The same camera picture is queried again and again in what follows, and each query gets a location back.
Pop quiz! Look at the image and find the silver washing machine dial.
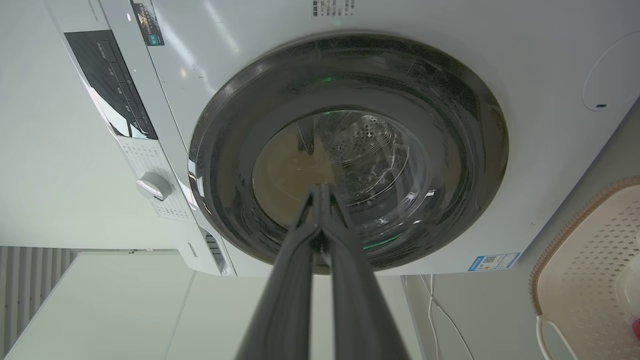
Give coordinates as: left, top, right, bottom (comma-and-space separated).
136, 172, 173, 202

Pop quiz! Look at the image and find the beige perforated laundry basket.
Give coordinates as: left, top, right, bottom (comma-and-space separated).
529, 176, 640, 360

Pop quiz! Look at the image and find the white power cable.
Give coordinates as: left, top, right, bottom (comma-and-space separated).
420, 274, 476, 360

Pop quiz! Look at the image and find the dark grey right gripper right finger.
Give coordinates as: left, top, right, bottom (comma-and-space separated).
320, 184, 412, 360

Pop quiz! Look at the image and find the round dark washing machine door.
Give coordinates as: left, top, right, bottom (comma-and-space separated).
187, 32, 510, 275

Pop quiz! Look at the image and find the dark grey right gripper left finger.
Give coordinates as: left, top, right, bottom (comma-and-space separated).
235, 183, 322, 360

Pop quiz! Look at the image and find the white front-load washing machine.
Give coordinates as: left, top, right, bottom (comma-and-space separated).
42, 0, 640, 278

